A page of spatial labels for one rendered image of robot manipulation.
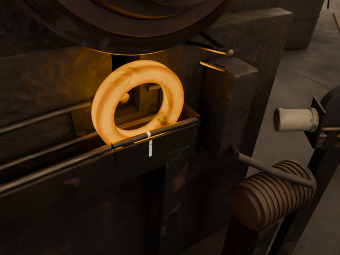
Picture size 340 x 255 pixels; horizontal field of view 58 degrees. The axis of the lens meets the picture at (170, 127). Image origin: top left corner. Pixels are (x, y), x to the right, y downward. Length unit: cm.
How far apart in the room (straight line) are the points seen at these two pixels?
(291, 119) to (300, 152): 110
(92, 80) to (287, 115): 45
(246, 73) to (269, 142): 122
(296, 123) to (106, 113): 45
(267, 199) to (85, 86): 49
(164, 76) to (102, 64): 12
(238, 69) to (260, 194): 30
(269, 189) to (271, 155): 99
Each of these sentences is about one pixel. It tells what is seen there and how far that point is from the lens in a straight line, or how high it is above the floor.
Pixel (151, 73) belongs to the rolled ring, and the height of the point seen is 83.
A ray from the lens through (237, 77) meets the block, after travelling 67.
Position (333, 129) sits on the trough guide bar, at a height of 68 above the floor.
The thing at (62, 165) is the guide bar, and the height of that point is 71.
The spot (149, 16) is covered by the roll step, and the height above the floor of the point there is 95.
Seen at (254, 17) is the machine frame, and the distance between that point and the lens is 80.
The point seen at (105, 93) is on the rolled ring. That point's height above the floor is 81.
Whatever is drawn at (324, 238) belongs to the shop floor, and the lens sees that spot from 150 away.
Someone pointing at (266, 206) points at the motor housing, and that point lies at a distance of 79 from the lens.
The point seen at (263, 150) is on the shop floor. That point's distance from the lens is 180.
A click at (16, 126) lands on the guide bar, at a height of 75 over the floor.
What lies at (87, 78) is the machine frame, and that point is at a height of 81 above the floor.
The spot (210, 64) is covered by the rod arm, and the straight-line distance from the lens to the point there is 52.
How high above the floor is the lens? 108
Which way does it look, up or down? 36 degrees down
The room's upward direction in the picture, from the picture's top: 5 degrees clockwise
